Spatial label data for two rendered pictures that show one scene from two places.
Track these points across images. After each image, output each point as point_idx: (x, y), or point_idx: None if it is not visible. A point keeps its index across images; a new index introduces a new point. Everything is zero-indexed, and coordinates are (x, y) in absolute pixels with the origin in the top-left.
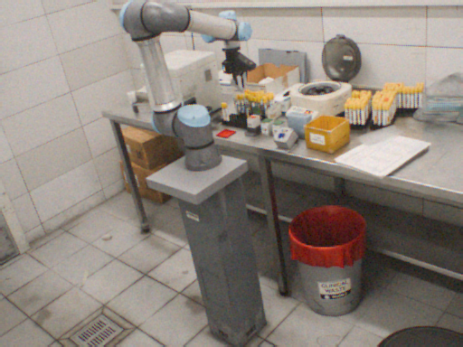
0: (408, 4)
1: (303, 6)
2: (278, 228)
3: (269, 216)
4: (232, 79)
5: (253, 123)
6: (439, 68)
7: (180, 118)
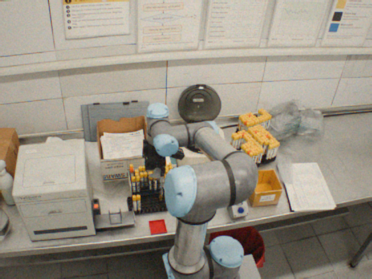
0: (260, 54)
1: (151, 61)
2: None
3: None
4: (155, 171)
5: None
6: (268, 95)
7: (228, 266)
